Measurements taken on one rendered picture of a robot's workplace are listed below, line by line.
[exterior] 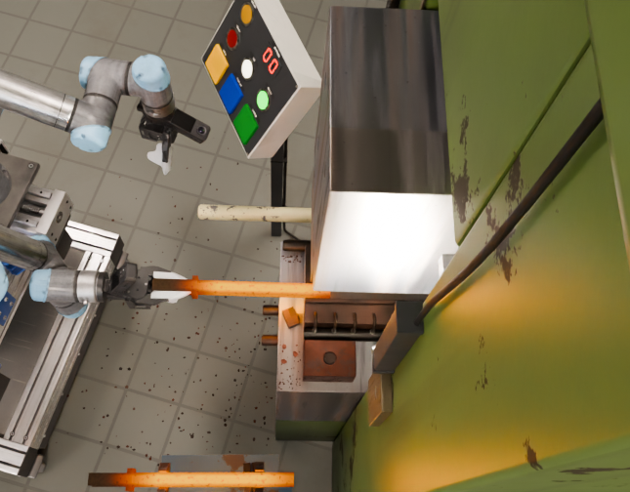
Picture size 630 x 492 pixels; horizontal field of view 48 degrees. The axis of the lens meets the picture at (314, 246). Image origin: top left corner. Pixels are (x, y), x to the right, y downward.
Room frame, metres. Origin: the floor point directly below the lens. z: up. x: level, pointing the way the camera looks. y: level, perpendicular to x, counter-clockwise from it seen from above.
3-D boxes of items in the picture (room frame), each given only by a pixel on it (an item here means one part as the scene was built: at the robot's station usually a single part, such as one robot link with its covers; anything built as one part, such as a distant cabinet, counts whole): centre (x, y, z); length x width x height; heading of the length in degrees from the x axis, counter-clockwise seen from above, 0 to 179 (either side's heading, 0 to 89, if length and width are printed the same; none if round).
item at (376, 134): (0.54, -0.20, 1.56); 0.42 x 0.39 x 0.40; 97
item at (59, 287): (0.47, 0.58, 0.98); 0.11 x 0.08 x 0.09; 97
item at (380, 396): (0.26, -0.16, 1.27); 0.09 x 0.02 x 0.17; 7
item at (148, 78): (0.89, 0.41, 1.23); 0.09 x 0.08 x 0.11; 90
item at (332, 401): (0.53, -0.22, 0.69); 0.56 x 0.38 x 0.45; 97
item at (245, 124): (0.96, 0.22, 1.01); 0.07 x 0.05 x 0.07; 32
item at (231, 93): (1.04, 0.27, 1.01); 0.07 x 0.05 x 0.07; 32
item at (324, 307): (0.59, -0.20, 0.96); 0.42 x 0.20 x 0.09; 97
